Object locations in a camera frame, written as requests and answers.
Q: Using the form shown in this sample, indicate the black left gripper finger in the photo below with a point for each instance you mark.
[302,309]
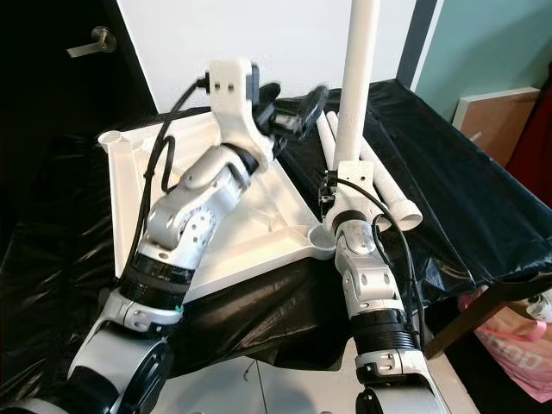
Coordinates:
[295,121]
[302,97]

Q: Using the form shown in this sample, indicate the white plastic table top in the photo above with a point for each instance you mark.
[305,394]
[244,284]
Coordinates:
[138,198]

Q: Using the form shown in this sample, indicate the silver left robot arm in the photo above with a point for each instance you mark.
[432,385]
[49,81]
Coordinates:
[190,216]

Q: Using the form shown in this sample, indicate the black plastic table cover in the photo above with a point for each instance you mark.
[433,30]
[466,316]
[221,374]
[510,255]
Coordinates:
[466,216]

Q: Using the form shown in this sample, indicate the brown wooden board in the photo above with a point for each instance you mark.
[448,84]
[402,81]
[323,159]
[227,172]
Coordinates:
[500,121]

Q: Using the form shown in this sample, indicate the dark red fabric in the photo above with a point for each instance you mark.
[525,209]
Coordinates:
[535,151]

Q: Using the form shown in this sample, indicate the pink plastic bag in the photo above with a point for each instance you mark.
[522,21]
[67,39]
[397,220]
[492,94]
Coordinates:
[517,345]

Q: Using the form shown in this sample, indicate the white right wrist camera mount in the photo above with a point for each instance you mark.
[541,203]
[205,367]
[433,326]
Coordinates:
[354,185]

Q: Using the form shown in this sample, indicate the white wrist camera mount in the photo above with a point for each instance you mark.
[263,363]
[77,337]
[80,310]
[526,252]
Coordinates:
[237,108]
[354,185]

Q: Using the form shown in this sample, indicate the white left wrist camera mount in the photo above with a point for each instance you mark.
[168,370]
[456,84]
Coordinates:
[237,108]

